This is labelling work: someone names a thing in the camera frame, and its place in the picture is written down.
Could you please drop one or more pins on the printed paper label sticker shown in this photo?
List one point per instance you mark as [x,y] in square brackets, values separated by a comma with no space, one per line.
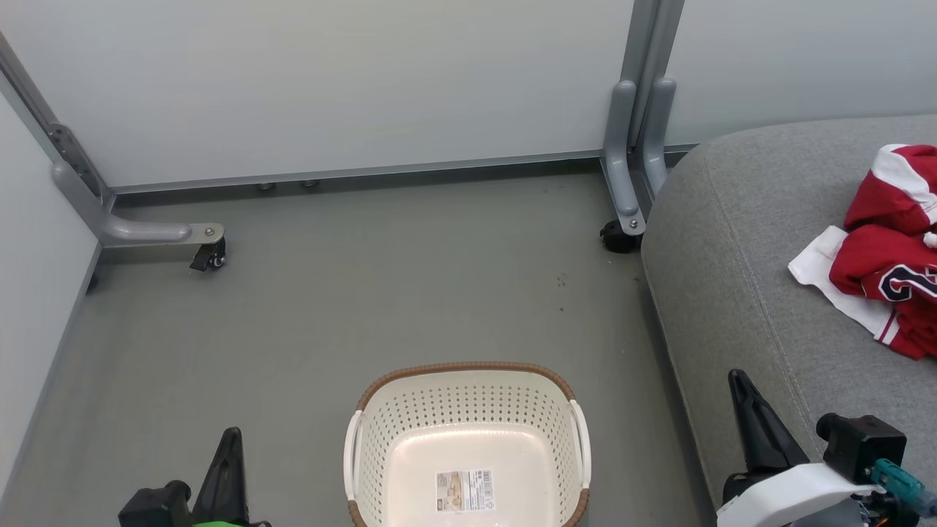
[465,490]

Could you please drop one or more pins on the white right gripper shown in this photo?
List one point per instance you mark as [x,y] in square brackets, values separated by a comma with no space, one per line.
[783,494]

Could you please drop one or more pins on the grey metal partition base rail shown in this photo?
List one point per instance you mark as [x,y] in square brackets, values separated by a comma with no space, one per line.
[366,174]

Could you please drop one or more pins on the red jersey with black lettering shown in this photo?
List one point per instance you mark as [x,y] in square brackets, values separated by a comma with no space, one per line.
[889,263]

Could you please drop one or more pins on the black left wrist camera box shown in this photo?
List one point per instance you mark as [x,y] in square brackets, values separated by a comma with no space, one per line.
[154,506]

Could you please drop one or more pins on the grey metal corner partition post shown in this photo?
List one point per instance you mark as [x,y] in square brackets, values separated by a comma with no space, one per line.
[44,117]

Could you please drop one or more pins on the red garment with white stripe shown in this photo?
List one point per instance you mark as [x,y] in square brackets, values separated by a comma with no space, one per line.
[889,201]

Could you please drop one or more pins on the grey metal partition foot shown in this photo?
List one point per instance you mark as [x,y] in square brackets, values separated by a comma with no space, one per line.
[139,231]
[620,161]
[656,139]

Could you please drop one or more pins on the grey double metal partition post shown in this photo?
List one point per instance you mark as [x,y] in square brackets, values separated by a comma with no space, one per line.
[648,44]

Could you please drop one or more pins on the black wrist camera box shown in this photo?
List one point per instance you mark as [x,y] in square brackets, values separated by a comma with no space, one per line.
[864,443]
[154,506]

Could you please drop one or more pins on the cream perforated plastic laundry basket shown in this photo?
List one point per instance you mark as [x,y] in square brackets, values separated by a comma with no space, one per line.
[468,446]

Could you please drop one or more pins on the black caster wheel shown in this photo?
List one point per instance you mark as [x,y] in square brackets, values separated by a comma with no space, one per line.
[211,256]
[616,238]

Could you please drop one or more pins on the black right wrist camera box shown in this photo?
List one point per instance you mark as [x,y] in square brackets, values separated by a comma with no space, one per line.
[864,443]

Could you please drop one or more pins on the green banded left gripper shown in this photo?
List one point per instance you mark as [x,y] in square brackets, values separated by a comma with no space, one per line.
[227,523]

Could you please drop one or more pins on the grey fabric sofa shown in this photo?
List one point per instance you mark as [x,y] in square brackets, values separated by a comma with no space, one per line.
[732,256]

